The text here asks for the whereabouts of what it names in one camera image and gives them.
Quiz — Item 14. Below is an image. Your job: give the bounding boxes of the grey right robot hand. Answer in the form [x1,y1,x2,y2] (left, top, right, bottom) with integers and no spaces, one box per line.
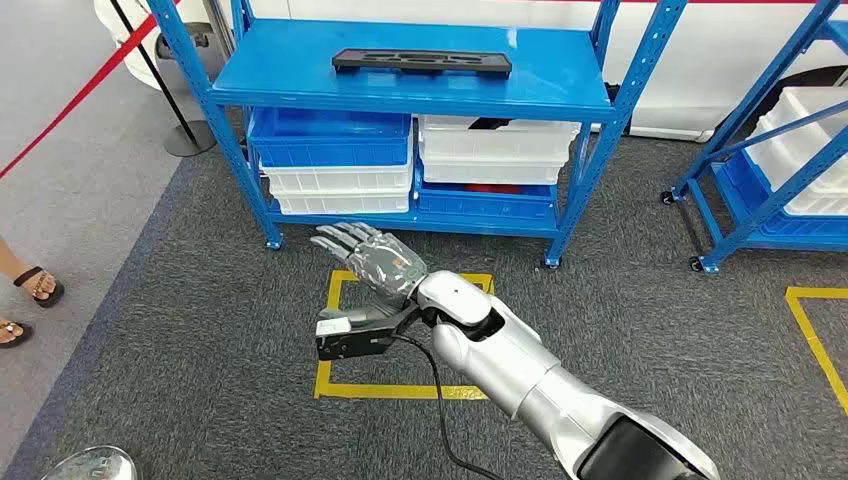
[309,221,431,311]

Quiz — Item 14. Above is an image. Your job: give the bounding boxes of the black plastic slotted part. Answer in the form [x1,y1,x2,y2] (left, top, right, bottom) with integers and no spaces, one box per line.
[331,47,513,81]

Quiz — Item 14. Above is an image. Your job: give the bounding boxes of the blue metal shelf rack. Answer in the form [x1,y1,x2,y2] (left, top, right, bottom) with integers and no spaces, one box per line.
[660,0,848,275]
[146,0,690,270]

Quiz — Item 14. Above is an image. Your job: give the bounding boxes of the white plastic bin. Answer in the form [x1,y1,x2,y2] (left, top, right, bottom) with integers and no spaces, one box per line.
[760,86,848,175]
[745,132,848,217]
[420,157,570,187]
[417,114,582,164]
[260,158,415,195]
[270,188,412,215]

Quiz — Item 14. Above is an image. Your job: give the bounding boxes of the blue plastic bin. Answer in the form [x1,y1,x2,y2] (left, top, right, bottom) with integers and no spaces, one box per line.
[712,150,848,241]
[248,107,413,168]
[413,165,559,223]

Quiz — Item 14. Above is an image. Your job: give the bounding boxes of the red barrier belt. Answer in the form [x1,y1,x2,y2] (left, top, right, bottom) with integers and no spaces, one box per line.
[0,0,181,181]

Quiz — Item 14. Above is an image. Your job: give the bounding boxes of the person's left foot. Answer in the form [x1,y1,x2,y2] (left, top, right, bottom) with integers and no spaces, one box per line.
[0,235,66,309]

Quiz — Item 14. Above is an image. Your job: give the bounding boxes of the person's foot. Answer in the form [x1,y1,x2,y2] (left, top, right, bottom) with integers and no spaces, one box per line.
[0,235,66,309]
[0,319,33,350]

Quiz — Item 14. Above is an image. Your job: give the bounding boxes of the person's right foot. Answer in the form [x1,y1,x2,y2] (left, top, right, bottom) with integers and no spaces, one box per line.
[0,319,33,350]

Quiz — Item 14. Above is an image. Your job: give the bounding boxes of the white car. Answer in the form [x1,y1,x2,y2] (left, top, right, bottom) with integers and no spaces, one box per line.
[92,0,848,144]

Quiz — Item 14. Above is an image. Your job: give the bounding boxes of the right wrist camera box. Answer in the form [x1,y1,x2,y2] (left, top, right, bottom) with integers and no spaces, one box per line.
[315,305,422,362]

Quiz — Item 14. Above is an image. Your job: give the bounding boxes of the black camera cable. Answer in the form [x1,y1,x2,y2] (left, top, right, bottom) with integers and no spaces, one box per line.
[389,333,508,480]

